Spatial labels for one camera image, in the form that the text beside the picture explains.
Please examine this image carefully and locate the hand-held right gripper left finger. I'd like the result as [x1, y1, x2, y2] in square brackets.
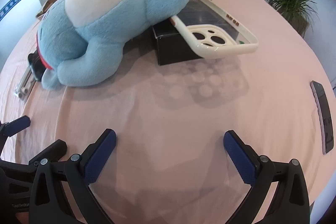
[29, 128, 117, 224]

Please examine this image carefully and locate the small black box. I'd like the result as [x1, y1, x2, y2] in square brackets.
[152, 22, 204, 66]

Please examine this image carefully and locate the cream phone case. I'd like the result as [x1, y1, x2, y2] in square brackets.
[169, 0, 259, 57]

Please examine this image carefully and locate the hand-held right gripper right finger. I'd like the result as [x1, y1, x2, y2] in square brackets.
[223, 130, 311, 224]

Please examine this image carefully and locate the blue wall stripe sign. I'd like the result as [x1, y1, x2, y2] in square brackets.
[0, 0, 36, 22]

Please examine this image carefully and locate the purple smartphone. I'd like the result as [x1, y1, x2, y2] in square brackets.
[310, 80, 334, 155]

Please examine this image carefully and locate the small white robot toy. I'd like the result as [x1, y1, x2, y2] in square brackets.
[14, 67, 36, 100]

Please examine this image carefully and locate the blue plush toy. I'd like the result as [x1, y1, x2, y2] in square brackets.
[37, 0, 190, 90]

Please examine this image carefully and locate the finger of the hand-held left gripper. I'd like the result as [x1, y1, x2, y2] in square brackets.
[0, 139, 67, 170]
[0, 115, 31, 151]

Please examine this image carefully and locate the black ball toy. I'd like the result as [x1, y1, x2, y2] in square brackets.
[28, 52, 51, 82]

